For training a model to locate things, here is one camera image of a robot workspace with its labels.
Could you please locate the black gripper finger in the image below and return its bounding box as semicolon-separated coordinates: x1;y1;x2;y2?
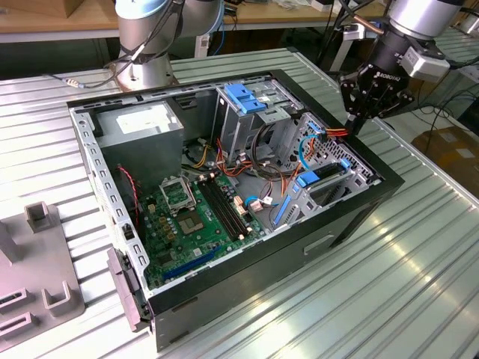
338;73;367;136
366;88;415;120

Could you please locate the red orange power wire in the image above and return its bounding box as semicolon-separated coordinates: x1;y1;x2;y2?
280;126;353;198

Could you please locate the blue data wire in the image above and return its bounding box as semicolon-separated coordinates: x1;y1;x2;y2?
298;122;323;174

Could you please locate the hard disk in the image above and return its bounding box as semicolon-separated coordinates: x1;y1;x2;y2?
272;159;352;228

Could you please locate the metal disk bay cage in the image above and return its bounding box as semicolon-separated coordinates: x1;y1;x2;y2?
269;111;382;231

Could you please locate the cardboard box with white label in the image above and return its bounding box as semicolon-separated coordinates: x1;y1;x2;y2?
410;126;479;190

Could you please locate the metal slat side table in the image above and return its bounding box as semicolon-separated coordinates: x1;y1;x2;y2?
430;29;479;85

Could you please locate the silver metal cylinder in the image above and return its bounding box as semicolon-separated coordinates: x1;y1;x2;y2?
462;13;479;35

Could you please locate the blue plastic cage latch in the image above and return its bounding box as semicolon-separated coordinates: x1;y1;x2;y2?
225;84;267;116

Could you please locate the grey optical drive cage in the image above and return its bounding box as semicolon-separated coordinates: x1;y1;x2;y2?
215;80;304;168

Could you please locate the black RAM slot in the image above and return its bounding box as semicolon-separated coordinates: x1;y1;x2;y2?
207;172;254;235
197;176;244;241

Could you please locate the metal socket cover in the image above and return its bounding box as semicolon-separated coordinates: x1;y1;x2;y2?
159;174;197;217

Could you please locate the CPU socket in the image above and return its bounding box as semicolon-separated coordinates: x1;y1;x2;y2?
176;210;207;237

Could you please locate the black PC case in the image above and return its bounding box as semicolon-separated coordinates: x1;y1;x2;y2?
66;69;407;353

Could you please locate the green motherboard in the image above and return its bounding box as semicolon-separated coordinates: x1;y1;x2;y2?
140;170;269;291

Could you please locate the grey power supply unit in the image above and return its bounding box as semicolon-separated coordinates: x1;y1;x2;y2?
94;100;185;194

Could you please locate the blue expansion slot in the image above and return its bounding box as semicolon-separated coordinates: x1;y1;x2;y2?
161;245;222;282

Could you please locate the black case fan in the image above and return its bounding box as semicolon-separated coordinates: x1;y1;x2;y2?
115;163;147;246

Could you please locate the plain brown cardboard box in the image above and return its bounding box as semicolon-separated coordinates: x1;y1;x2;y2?
61;0;115;19

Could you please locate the wooden desk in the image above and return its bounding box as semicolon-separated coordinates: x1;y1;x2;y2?
0;0;390;72

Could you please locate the grey card retention latch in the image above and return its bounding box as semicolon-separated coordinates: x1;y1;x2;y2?
106;247;151;334

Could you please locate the grey parts rack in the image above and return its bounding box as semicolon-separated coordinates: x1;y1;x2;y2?
0;200;86;343

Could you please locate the black cable bundle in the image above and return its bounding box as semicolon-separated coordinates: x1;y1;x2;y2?
249;123;289;180

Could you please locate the orange red wire bundle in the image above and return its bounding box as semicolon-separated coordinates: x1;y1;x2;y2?
216;138;300;195

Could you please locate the blue wire with white plug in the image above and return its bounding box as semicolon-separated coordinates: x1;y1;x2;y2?
245;193;281;213

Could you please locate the yellow wire bundle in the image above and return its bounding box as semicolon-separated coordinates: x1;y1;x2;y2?
183;144;211;170

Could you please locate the locking lever wire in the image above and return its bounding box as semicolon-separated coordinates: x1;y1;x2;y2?
185;177;198;206

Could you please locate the red black fan wire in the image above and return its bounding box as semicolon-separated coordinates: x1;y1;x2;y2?
116;164;142;227

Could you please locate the black cable with metal plug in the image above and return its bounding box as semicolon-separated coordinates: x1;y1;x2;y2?
43;0;186;90

